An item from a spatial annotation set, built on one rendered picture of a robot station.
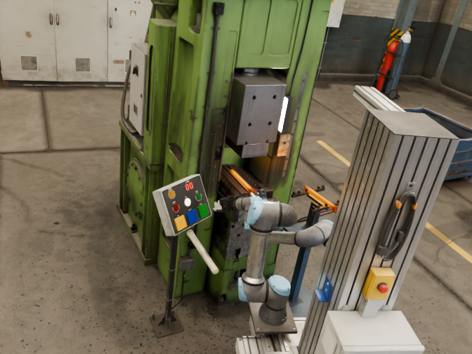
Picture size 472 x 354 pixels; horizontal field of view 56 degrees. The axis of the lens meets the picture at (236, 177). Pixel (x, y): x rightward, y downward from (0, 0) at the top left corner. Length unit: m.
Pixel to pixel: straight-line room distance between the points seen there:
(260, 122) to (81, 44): 5.37
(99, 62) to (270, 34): 5.40
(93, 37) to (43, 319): 5.30
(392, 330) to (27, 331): 2.43
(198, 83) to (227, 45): 0.28
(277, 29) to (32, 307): 2.58
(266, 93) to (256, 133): 0.27
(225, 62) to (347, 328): 1.68
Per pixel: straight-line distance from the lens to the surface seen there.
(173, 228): 2.66
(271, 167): 3.32
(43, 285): 3.83
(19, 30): 7.84
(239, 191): 3.13
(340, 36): 10.50
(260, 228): 2.11
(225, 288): 3.52
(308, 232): 2.61
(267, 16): 2.89
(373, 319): 2.02
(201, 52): 2.73
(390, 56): 10.25
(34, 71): 7.99
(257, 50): 2.91
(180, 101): 3.18
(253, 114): 2.86
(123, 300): 3.64
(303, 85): 3.18
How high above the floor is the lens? 2.52
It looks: 28 degrees down
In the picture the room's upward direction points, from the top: 9 degrees clockwise
